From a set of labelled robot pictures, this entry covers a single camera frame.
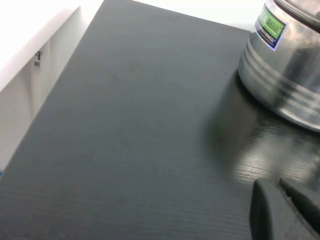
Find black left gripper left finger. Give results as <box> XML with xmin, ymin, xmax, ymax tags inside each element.
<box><xmin>249</xmin><ymin>178</ymin><xmax>319</xmax><ymax>240</ymax></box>

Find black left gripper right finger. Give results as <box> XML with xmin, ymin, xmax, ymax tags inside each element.
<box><xmin>278</xmin><ymin>177</ymin><xmax>320</xmax><ymax>235</ymax></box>

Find steel pot with green label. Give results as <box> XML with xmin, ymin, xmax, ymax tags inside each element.
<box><xmin>237</xmin><ymin>0</ymin><xmax>320</xmax><ymax>133</ymax></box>

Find small wall-mounted device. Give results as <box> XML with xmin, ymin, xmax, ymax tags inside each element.
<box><xmin>33</xmin><ymin>50</ymin><xmax>44</xmax><ymax>75</ymax></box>

